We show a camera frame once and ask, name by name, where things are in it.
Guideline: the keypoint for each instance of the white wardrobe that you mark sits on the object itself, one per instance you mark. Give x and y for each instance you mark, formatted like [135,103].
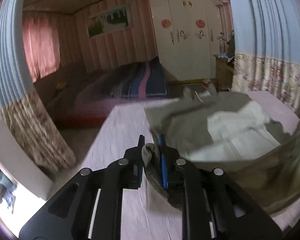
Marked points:
[189,55]

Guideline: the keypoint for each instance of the bed with pink floral sheet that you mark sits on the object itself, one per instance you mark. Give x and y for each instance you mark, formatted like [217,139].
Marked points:
[125,130]

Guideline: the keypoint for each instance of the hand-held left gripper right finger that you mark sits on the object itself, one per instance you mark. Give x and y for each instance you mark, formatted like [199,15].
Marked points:
[162,165]

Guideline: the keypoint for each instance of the white box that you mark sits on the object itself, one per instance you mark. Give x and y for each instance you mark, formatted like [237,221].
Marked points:
[15,155]

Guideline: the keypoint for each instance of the wooden cabinet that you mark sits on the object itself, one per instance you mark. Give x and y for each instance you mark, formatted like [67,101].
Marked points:
[223,72]

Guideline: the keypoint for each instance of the dark low bed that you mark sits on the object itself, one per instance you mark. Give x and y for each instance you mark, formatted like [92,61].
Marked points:
[95,100]

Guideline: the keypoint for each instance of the blue floral curtain beside wardrobe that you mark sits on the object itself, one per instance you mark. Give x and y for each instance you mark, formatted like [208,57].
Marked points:
[264,30]

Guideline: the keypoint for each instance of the framed wall picture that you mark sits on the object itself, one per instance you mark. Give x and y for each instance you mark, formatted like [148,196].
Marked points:
[107,21]

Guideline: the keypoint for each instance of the olive and cream jacket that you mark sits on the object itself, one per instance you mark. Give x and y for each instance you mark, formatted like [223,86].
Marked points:
[189,125]

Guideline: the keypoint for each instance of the small yellow item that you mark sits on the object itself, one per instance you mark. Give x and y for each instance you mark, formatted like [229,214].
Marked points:
[61,85]

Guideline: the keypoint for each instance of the striped blanket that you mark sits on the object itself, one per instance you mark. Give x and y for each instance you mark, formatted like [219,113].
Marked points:
[140,80]

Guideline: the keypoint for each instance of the pink curtain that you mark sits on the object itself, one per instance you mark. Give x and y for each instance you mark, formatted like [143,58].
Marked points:
[40,47]

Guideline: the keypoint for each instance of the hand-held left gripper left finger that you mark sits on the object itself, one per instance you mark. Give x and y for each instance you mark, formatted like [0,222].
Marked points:
[135,160]

